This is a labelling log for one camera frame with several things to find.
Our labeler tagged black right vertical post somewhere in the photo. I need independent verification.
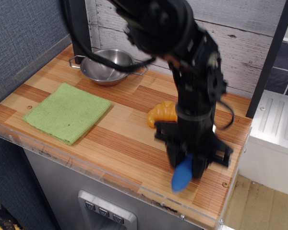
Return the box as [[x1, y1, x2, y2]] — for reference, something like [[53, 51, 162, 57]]
[[246, 0, 288, 118]]

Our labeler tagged white ridged drainboard unit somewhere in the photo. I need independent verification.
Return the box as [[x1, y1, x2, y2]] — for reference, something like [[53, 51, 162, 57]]
[[239, 91, 288, 194]]

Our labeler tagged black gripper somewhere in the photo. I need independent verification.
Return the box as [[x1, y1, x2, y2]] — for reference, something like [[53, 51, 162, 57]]
[[155, 115, 233, 179]]

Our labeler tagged black vertical post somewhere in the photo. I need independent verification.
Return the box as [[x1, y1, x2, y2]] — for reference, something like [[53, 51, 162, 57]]
[[65, 0, 92, 65], [246, 0, 288, 118]]

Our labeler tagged green cloth napkin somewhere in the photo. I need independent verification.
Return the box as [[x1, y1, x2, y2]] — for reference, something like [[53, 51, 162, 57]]
[[23, 83, 111, 145]]

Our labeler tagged yellow object at corner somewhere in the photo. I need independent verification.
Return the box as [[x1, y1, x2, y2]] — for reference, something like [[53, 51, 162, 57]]
[[0, 217, 21, 230]]

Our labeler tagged black left vertical post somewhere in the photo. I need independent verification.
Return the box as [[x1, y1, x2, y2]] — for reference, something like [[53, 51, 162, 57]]
[[65, 0, 92, 65]]

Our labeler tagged silver dispenser button panel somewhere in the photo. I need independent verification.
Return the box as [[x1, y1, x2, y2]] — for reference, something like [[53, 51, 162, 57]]
[[78, 190, 138, 230]]

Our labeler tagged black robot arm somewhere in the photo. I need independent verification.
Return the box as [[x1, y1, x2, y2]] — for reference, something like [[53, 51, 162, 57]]
[[113, 0, 232, 179]]

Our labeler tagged orange toy croissant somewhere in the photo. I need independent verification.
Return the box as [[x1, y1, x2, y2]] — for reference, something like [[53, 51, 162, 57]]
[[146, 101, 178, 128]]

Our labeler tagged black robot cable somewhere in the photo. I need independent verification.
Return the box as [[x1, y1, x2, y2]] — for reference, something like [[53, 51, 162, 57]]
[[60, 0, 235, 131]]

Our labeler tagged blue handled metal spoon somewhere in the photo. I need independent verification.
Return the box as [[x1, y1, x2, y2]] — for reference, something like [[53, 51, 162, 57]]
[[171, 146, 194, 193]]

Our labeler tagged stainless steel bowl with handles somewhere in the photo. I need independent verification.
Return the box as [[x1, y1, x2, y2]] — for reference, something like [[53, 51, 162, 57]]
[[69, 49, 135, 86]]

